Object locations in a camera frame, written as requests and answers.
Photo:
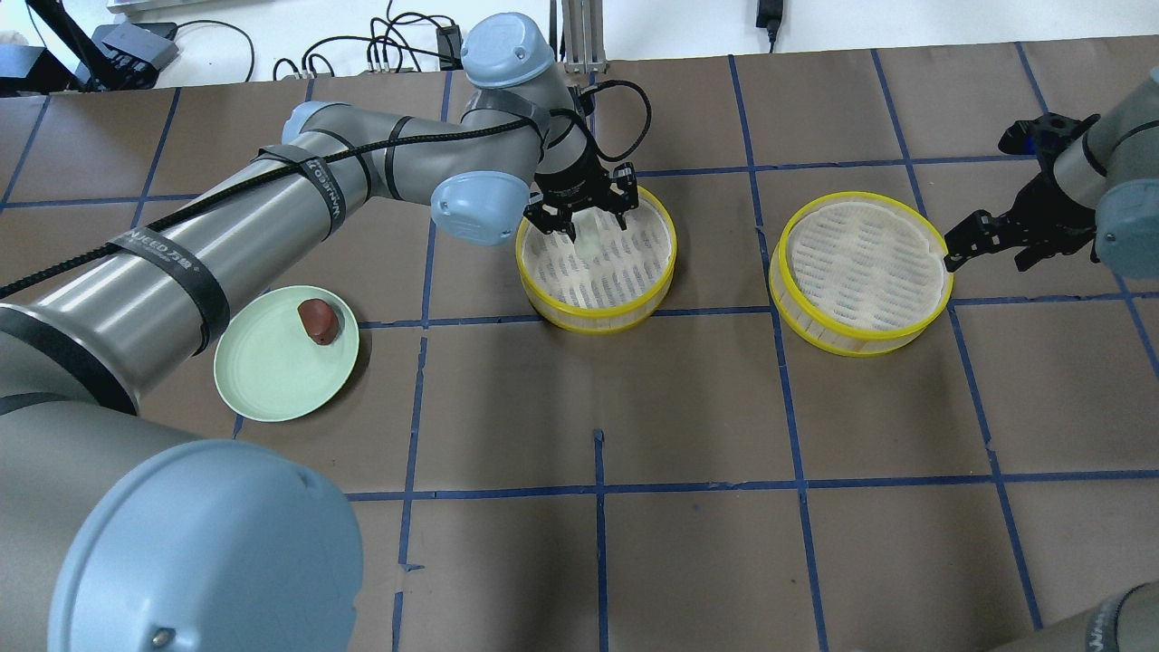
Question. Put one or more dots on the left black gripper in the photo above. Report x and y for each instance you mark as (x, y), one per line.
(572, 176)

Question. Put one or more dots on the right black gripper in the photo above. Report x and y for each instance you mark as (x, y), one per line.
(1044, 201)

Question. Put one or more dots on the white bun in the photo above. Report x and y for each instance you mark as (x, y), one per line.
(588, 246)

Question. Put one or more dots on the yellow steamer basket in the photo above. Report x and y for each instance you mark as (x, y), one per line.
(610, 278)
(859, 275)

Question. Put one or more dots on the brown bun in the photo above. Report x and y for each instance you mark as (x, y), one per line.
(319, 320)

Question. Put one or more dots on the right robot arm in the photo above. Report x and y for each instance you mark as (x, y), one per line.
(1097, 188)

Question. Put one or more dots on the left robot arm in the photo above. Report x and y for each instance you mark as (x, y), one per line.
(124, 535)

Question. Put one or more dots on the green plate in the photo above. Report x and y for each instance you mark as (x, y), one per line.
(268, 368)

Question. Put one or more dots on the aluminium frame post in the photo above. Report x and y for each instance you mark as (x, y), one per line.
(582, 41)

